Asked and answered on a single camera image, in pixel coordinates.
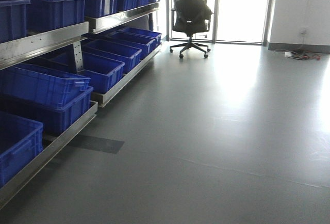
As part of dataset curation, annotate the black office chair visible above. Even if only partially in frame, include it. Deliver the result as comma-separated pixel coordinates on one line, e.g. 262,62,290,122
170,0,213,58

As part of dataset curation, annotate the long steel shelving rack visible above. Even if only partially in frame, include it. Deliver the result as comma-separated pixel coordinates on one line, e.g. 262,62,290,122
1,0,161,206

